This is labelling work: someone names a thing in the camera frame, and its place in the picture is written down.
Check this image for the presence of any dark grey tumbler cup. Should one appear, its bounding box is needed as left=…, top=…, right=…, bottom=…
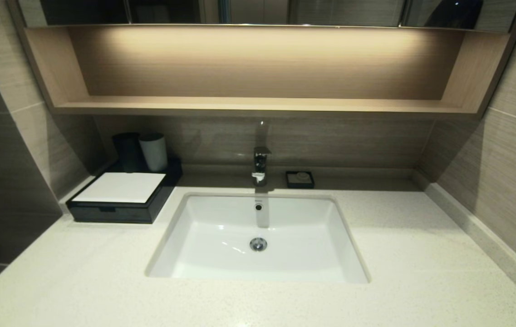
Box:
left=112, top=132, right=144, bottom=173

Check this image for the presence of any black box drawer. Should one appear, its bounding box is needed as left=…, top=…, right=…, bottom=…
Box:
left=67, top=202, right=152, bottom=224

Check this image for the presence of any black amenity drawer box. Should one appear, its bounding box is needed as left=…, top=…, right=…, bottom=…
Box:
left=66, top=157, right=184, bottom=224

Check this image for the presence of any chrome basin faucet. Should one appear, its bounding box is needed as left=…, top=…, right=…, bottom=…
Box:
left=251, top=146, right=272, bottom=186

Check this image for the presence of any black soap dish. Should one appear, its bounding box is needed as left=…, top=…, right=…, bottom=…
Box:
left=285, top=170, right=315, bottom=189

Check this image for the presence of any white ceramic sink basin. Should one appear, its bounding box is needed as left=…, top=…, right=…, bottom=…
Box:
left=144, top=192, right=371, bottom=284

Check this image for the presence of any pale grey cup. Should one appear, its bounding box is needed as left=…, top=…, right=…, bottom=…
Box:
left=139, top=132, right=168, bottom=172

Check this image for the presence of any white card panel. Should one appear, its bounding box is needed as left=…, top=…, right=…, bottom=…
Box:
left=72, top=172, right=167, bottom=204

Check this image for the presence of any wooden wall shelf niche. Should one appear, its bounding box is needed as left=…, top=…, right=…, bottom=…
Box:
left=24, top=25, right=512, bottom=119

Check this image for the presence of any mirrored wall cabinet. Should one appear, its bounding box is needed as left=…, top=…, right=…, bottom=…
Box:
left=17, top=0, right=516, bottom=32

